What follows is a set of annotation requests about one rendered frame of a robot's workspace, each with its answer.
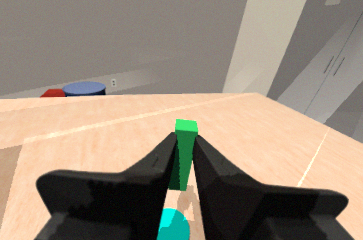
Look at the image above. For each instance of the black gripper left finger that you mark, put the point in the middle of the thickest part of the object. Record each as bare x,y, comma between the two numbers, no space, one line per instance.
138,193

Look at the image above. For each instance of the cyan circle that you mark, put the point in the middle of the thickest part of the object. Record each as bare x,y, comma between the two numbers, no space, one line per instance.
173,226

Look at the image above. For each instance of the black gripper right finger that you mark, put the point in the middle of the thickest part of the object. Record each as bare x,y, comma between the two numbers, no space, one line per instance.
232,203

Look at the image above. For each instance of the green rectangular post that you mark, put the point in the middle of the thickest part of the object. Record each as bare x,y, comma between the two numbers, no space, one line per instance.
186,131

